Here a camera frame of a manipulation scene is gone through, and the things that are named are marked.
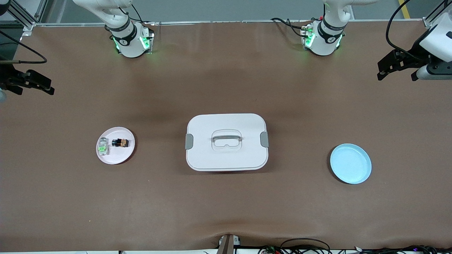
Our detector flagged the black right base cable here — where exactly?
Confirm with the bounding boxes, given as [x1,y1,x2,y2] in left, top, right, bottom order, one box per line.
[118,0,143,23]

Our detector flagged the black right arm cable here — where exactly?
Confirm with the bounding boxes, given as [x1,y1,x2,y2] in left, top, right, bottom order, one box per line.
[0,30,47,65]

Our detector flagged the round light blue plate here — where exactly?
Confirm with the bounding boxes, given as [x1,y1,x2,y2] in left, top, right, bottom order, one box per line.
[330,143,372,185]

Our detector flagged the black left base cables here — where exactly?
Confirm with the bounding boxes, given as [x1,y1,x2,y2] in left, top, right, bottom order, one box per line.
[271,18,311,37]

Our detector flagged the metal table edge bracket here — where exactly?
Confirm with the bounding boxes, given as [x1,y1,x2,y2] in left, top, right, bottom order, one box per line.
[217,235,240,254]

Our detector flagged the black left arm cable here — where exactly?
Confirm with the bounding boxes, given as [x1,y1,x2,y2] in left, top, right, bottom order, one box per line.
[386,0,424,62]

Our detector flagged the round pink plate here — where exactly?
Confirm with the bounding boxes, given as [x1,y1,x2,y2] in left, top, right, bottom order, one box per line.
[96,127,135,165]

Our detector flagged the looped black cable bundle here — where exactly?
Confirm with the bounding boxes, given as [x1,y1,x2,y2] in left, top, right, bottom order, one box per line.
[258,238,332,254]

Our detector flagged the white lidded storage box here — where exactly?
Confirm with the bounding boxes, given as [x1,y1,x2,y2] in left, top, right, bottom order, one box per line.
[185,114,269,172]

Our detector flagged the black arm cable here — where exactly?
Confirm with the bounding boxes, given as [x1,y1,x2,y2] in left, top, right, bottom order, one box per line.
[0,30,47,65]
[386,0,424,62]

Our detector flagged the aluminium frame profile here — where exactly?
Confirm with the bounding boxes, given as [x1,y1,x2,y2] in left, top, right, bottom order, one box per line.
[7,0,46,32]

